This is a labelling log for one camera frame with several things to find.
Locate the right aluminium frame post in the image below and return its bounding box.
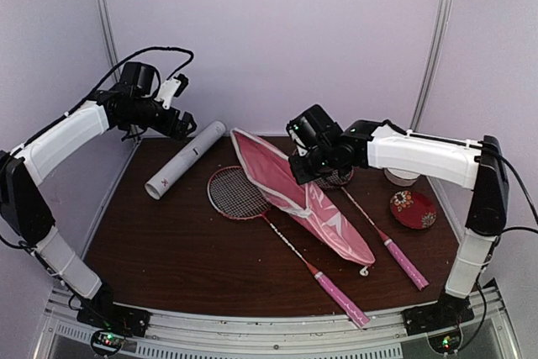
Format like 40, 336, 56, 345
410, 0, 453, 131

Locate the aluminium front rail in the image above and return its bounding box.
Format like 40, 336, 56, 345
30, 286, 523, 358

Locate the pink badminton racket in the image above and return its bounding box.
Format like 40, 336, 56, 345
207, 166, 370, 329
314, 171, 430, 291

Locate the white shuttlecock tube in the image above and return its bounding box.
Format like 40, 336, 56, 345
145, 120, 227, 200

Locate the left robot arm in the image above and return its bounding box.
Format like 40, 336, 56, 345
1, 62, 196, 329

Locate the pink racket cover bag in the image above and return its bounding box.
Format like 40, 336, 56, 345
229, 128, 376, 277

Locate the white fluted bowl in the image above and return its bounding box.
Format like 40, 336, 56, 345
383, 168, 420, 187

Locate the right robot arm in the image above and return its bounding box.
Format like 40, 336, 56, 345
286, 104, 509, 327

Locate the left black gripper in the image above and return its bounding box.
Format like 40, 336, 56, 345
124, 96, 198, 140

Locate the red floral plate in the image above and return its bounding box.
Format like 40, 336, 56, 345
389, 190, 437, 230

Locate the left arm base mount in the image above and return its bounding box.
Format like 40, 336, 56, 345
76, 282, 151, 337

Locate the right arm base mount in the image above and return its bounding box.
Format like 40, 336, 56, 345
401, 281, 476, 336

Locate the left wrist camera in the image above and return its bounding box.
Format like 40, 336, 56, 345
153, 74, 189, 110

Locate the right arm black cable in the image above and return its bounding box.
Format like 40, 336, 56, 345
386, 119, 538, 238

